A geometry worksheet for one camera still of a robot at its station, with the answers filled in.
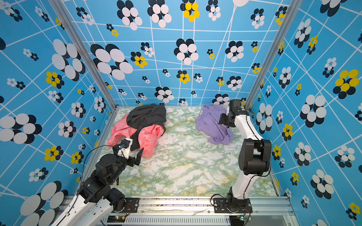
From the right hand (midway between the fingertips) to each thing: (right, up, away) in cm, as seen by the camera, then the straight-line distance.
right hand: (225, 120), depth 94 cm
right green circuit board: (+1, -49, -24) cm, 54 cm away
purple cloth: (-10, -2, +13) cm, 16 cm away
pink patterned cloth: (-49, -9, -10) cm, 51 cm away
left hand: (-53, -12, -22) cm, 59 cm away
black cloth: (-59, +2, +5) cm, 60 cm away
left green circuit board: (-63, -51, -22) cm, 84 cm away
